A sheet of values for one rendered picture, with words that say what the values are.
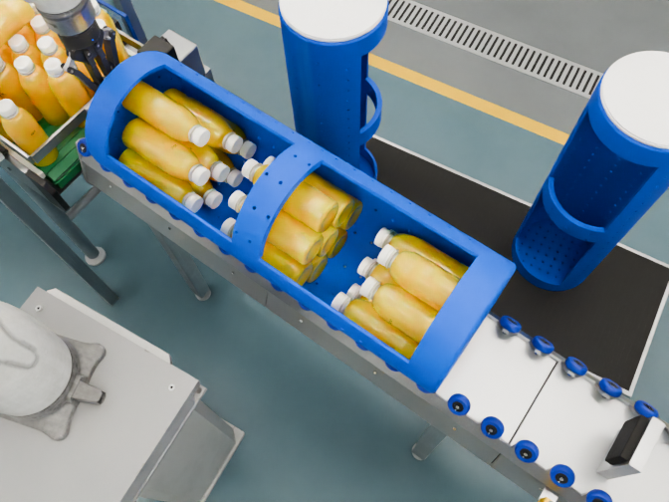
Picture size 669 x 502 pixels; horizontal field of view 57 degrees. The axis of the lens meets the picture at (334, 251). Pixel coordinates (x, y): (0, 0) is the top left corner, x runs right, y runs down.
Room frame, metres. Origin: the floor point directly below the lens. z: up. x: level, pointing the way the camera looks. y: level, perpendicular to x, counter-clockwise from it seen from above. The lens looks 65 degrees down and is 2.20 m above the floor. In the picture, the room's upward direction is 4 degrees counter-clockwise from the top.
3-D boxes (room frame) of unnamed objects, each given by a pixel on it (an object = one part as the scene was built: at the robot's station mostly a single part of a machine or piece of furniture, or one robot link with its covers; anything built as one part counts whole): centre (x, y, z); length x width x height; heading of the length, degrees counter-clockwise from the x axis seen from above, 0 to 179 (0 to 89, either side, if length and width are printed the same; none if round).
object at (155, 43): (1.15, 0.42, 0.95); 0.10 x 0.07 x 0.10; 141
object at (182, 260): (0.87, 0.51, 0.31); 0.06 x 0.06 x 0.63; 51
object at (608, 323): (0.97, -0.44, 0.07); 1.50 x 0.52 x 0.15; 57
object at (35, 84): (1.04, 0.69, 0.99); 0.07 x 0.07 x 0.19
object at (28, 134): (0.91, 0.72, 0.99); 0.07 x 0.07 x 0.19
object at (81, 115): (1.01, 0.58, 0.96); 0.40 x 0.01 x 0.03; 141
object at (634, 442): (0.12, -0.51, 1.00); 0.10 x 0.04 x 0.15; 141
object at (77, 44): (0.88, 0.45, 1.32); 0.08 x 0.07 x 0.09; 141
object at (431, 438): (0.24, -0.25, 0.31); 0.06 x 0.06 x 0.63; 51
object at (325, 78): (1.24, -0.04, 0.59); 0.28 x 0.28 x 0.88
